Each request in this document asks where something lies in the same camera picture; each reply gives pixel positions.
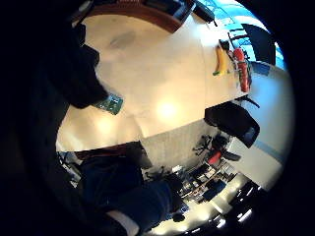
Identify brown wooden curved furniture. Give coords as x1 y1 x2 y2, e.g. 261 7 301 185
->
88 0 197 34

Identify the person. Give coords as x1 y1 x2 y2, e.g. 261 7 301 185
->
73 141 185 236

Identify black swivel chair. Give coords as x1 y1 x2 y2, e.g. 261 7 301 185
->
192 134 215 157

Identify black box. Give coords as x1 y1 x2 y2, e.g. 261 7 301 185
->
192 0 219 28

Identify yellow banana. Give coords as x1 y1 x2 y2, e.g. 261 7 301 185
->
212 44 229 78

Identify red swivel chair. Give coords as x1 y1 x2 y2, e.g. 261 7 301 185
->
206 149 242 166

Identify cluttered office desks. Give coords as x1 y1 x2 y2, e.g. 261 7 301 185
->
176 160 238 202

